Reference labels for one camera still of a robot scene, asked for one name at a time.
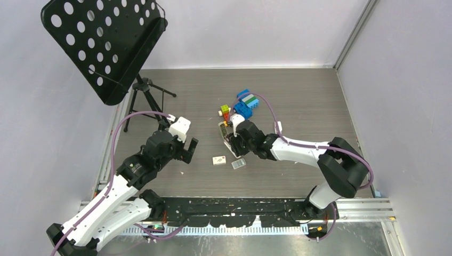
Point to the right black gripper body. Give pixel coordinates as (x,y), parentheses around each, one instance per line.
(240,146)

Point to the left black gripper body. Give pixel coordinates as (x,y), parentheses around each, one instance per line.
(177,151)

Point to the staple tray with staples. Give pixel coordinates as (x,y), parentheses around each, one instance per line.
(238,163)

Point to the white and green stapler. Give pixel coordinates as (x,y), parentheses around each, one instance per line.
(224,132)

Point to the white staple box sleeve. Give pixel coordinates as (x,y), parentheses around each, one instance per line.
(219,160)

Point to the white staple remover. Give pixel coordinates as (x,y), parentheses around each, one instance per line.
(278,127)

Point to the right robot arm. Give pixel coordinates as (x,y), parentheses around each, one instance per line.
(343,168)

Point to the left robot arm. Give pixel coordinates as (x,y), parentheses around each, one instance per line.
(100,220)

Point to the blue toy brick truck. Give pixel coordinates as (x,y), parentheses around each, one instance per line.
(246,103)

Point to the red yellow toy brick car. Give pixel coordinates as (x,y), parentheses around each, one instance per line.
(224,112)

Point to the black perforated music stand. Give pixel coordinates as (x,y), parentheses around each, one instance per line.
(108,41)

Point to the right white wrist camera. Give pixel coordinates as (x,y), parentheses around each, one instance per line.
(234,121)

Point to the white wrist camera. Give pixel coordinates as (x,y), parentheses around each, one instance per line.
(234,121)
(179,127)

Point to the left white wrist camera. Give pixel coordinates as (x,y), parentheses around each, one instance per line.
(179,127)

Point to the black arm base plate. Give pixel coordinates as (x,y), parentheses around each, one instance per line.
(238,212)

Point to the slotted cable duct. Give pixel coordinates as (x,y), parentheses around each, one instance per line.
(254,229)

